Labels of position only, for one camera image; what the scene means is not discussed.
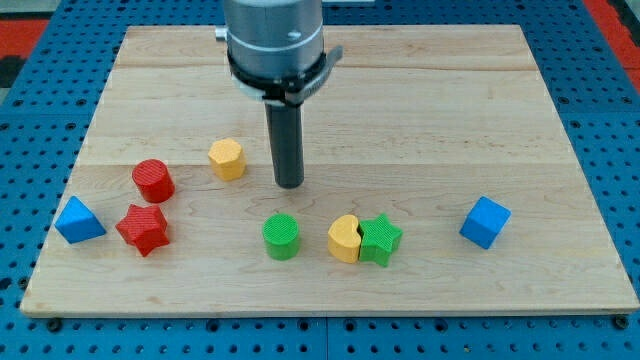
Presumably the wooden board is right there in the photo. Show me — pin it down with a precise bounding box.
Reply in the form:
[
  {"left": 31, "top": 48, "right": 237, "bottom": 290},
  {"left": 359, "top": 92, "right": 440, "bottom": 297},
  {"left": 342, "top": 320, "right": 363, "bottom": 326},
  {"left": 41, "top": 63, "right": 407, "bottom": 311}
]
[{"left": 21, "top": 25, "right": 639, "bottom": 318}]

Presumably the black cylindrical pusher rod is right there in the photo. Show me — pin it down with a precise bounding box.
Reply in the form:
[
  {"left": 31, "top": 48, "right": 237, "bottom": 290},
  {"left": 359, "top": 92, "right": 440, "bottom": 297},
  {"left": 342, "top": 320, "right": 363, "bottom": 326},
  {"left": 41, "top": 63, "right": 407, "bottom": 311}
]
[{"left": 265, "top": 105, "right": 304, "bottom": 189}]

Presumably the blue cube block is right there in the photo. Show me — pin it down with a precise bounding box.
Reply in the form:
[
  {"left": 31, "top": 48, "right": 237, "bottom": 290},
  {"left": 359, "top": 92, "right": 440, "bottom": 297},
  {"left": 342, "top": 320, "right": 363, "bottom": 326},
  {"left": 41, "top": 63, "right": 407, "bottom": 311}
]
[{"left": 459, "top": 196, "right": 512, "bottom": 250}]

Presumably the green star block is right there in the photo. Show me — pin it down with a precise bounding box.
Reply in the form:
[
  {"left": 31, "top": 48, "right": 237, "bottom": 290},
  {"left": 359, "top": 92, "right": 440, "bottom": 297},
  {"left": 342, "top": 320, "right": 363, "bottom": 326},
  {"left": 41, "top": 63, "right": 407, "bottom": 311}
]
[{"left": 359, "top": 213, "right": 403, "bottom": 267}]

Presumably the yellow hexagon block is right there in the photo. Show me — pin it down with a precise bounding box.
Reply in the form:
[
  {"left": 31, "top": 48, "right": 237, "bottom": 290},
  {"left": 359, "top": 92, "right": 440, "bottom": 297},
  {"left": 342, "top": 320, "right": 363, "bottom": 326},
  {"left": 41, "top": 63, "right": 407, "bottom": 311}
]
[{"left": 208, "top": 138, "right": 246, "bottom": 181}]

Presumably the red star block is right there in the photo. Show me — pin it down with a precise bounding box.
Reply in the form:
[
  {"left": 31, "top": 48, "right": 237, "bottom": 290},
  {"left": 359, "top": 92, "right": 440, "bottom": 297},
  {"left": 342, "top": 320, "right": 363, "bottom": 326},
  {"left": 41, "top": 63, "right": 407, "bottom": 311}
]
[{"left": 115, "top": 204, "right": 170, "bottom": 257}]

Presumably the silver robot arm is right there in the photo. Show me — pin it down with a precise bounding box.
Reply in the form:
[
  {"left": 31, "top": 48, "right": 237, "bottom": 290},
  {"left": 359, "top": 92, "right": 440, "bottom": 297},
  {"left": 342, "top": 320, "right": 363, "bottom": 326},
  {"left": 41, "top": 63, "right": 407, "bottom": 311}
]
[{"left": 223, "top": 0, "right": 324, "bottom": 79}]

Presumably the green cylinder block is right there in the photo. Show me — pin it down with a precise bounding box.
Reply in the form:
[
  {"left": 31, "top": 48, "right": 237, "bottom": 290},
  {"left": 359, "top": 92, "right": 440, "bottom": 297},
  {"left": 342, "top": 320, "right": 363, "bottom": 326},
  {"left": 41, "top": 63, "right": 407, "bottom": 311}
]
[{"left": 262, "top": 213, "right": 300, "bottom": 261}]

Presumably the black clamp ring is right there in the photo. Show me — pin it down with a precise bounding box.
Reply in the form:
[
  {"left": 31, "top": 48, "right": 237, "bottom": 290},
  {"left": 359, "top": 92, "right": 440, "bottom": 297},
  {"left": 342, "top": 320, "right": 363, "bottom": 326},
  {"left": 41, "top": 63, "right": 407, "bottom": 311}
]
[{"left": 227, "top": 45, "right": 345, "bottom": 108}]

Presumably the red cylinder block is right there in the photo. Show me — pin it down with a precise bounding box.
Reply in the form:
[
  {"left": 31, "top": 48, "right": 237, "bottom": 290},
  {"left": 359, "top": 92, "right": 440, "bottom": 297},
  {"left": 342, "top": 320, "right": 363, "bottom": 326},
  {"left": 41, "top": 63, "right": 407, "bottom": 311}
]
[{"left": 132, "top": 159, "right": 175, "bottom": 203}]

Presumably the yellow heart block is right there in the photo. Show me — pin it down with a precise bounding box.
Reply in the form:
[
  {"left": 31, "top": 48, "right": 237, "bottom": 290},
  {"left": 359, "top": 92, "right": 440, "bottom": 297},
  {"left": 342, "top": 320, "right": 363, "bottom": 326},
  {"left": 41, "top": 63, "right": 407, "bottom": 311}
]
[{"left": 327, "top": 214, "right": 362, "bottom": 264}]

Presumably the blue triangle block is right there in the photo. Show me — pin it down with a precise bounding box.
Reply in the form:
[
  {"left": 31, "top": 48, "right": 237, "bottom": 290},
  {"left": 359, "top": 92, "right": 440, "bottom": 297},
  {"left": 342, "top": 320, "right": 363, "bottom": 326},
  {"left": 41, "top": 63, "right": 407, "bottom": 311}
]
[{"left": 54, "top": 196, "right": 106, "bottom": 244}]

